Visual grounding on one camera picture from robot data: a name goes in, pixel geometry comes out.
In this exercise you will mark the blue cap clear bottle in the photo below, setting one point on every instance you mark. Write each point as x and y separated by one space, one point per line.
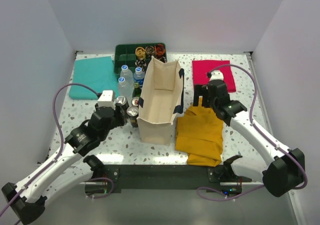
125 88

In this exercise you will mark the mustard yellow cloth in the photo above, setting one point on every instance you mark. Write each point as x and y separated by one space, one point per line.
199 135

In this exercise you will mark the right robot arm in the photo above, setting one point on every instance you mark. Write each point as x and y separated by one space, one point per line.
283 168

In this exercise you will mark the brown patterned rolled tie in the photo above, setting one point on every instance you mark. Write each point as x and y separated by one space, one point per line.
150 51

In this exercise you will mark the orange black rolled tie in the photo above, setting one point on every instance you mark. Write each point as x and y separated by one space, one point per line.
160 50

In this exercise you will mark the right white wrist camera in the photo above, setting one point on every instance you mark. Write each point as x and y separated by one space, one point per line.
215 75

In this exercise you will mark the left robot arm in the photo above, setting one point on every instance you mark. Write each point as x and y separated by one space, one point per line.
27 197

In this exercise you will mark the green compartment tray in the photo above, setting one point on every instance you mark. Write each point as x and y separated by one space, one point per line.
125 55

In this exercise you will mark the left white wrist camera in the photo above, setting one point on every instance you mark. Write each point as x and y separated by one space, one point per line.
107 99

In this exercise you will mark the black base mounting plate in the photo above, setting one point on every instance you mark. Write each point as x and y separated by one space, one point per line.
166 177

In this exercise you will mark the red tab can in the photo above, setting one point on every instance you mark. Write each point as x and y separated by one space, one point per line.
135 101
124 115

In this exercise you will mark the silver top can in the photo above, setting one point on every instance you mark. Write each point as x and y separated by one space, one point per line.
133 113

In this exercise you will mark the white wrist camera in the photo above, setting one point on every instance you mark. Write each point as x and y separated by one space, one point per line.
215 75
107 99

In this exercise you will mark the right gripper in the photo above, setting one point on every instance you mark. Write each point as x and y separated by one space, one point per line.
202 90

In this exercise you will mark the green glass bottle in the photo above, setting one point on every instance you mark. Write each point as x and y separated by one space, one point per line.
136 90

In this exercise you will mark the red folded cloth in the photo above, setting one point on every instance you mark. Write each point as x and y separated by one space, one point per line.
200 68

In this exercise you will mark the black white rolled tie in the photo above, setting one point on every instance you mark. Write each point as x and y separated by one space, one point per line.
140 63

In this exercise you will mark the teal folded cloth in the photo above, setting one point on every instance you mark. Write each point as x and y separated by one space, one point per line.
96 73

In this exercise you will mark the yellow rolled tie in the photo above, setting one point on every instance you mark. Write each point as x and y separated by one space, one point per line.
140 53

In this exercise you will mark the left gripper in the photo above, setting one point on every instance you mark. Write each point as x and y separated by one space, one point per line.
118 115

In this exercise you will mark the Pocari Sweat bottle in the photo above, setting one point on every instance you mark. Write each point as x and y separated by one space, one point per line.
139 76

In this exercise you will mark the beige canvas tote bag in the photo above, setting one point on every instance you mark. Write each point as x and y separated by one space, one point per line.
161 99

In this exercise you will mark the brown pink rolled tie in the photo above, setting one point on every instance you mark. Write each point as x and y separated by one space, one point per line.
163 59

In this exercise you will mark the small clear water bottle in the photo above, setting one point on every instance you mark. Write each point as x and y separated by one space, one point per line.
127 74

